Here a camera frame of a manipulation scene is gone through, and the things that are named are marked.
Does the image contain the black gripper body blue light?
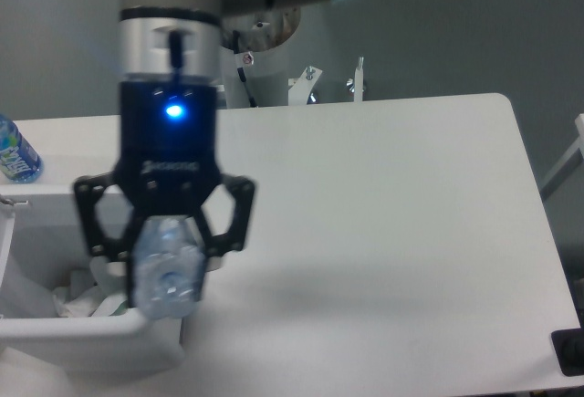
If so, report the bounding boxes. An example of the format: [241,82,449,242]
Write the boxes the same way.
[113,81,221,216]

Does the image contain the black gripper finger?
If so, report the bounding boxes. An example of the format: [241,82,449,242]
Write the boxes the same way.
[186,172,257,307]
[72,172,151,308]

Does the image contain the white paper wrapper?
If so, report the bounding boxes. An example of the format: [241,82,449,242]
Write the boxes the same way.
[89,256,128,318]

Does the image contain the clear plastic bottle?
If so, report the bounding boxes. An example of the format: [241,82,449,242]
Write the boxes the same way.
[132,216,204,320]

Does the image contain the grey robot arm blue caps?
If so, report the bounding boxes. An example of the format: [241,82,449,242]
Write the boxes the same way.
[73,0,340,319]

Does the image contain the white paper trash in can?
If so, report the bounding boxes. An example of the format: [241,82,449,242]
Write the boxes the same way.
[52,269,105,318]

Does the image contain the white plastic trash can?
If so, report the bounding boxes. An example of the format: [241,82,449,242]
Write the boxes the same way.
[1,183,185,372]

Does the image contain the blue labelled water bottle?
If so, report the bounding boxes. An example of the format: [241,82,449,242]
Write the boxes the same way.
[1,115,43,183]

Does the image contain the black object at table edge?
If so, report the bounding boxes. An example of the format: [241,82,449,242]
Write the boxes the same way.
[551,328,583,377]

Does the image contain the white table frame bracket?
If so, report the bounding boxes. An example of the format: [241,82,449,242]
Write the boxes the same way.
[217,56,369,110]

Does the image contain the black cable on pedestal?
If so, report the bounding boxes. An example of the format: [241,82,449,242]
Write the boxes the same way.
[231,29,257,109]

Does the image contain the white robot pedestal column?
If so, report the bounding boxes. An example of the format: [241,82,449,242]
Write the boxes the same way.
[220,7,301,109]

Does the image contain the white frame at right edge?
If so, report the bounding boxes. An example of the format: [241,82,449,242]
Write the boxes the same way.
[539,114,583,201]

